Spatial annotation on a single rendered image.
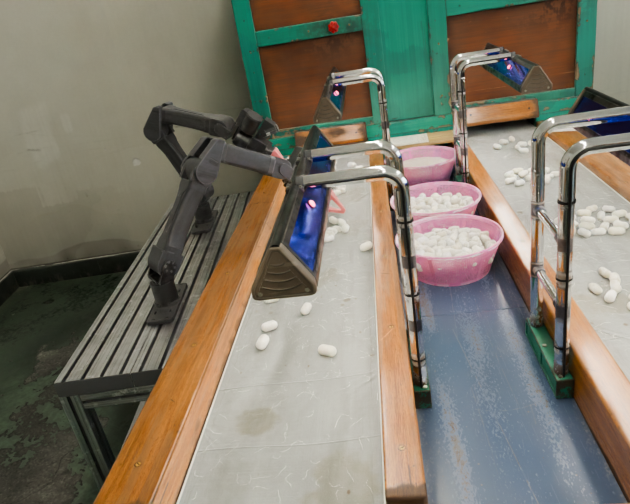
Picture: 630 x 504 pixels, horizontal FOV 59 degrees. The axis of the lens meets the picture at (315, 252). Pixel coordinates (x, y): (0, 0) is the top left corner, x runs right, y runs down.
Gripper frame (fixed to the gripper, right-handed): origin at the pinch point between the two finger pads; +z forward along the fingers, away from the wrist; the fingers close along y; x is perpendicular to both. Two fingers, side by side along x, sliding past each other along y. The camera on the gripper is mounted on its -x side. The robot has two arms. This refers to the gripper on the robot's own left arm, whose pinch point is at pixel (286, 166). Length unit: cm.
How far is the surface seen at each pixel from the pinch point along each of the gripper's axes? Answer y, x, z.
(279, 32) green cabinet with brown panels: 50, -29, -27
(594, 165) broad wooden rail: -12, -56, 78
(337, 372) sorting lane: -100, -5, 23
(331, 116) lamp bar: -27.7, -28.3, 1.8
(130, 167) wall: 119, 89, -70
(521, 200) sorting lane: -27, -38, 61
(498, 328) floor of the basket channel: -81, -21, 51
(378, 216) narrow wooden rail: -33.0, -12.6, 28.2
